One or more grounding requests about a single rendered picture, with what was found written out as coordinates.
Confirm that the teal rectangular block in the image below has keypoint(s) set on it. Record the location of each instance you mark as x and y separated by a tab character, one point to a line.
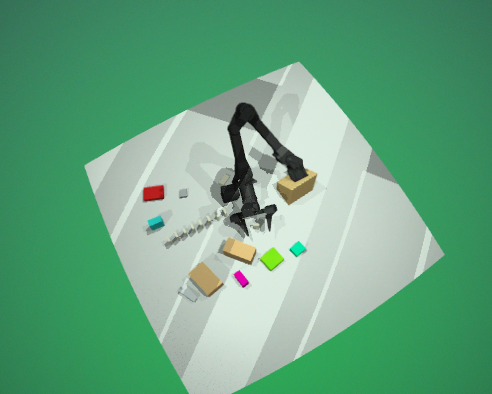
156	223
297	249

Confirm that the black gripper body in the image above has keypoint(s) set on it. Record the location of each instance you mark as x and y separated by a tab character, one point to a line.
270	209

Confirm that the red rectangular block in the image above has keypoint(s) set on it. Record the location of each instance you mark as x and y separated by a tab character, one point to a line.
153	193

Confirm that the lime green block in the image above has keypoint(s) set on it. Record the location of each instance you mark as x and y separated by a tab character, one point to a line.
271	259

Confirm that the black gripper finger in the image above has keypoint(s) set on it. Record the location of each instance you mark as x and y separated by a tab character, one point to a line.
242	224
269	219

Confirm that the magenta rectangular block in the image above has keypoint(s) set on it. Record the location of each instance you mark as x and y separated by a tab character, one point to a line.
241	279

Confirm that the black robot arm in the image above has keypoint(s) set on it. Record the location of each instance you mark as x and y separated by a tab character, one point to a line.
244	113

